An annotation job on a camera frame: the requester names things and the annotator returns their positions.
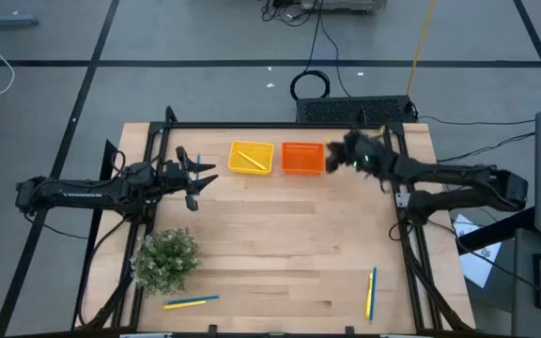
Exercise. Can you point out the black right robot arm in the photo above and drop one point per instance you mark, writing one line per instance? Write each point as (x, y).
(463, 176)

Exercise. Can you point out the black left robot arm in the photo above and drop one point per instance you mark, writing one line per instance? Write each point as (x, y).
(87, 192)

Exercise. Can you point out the dark table edge bracket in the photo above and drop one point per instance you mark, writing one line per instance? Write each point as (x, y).
(349, 331)
(212, 329)

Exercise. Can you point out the yellow plastic basket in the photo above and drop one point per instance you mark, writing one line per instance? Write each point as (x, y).
(256, 150)

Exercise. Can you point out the white paper sheet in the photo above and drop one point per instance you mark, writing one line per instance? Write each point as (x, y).
(479, 263)

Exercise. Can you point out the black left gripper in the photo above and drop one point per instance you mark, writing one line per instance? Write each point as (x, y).
(174, 176)

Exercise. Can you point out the dark grey desk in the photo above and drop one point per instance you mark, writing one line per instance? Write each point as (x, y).
(526, 305)

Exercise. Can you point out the black desk crossbar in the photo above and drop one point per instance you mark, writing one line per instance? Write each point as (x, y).
(496, 232)

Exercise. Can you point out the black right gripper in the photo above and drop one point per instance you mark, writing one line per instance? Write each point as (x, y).
(369, 155)

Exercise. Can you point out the grey desk foot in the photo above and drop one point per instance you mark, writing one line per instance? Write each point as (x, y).
(7, 20)

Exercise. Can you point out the orange plastic basket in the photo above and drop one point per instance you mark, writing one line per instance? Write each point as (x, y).
(302, 159)

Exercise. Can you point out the grey metal device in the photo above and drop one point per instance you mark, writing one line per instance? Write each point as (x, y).
(343, 4)

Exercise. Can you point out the green artificial plant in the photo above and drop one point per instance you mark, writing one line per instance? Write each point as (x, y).
(165, 260)

